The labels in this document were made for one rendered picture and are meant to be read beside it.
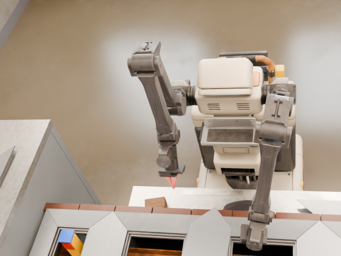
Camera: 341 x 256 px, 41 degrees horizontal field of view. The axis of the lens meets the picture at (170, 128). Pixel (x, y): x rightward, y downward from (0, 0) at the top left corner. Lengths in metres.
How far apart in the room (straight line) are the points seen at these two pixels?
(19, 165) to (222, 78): 1.02
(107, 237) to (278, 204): 0.79
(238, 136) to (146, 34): 2.55
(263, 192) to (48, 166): 1.15
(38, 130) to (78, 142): 1.36
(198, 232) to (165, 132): 0.47
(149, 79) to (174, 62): 2.43
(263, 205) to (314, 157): 1.60
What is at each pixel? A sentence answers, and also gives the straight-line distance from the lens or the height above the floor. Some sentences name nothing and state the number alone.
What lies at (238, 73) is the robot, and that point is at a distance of 1.79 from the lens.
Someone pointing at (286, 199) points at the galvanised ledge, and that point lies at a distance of 2.22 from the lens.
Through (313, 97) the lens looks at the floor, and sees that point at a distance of 3.56.
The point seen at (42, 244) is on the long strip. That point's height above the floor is 0.85.
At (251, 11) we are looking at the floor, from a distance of 4.39.
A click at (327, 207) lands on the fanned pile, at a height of 0.72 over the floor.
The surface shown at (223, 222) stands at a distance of 1.99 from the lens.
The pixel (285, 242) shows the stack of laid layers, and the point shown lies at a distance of 1.95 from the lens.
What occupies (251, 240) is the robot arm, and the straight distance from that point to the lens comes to 1.70.
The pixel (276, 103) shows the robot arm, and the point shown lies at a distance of 1.48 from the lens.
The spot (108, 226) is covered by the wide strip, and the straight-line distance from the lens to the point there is 2.10.
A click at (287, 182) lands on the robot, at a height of 0.28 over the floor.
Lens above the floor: 2.58
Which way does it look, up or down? 48 degrees down
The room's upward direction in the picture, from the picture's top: 18 degrees counter-clockwise
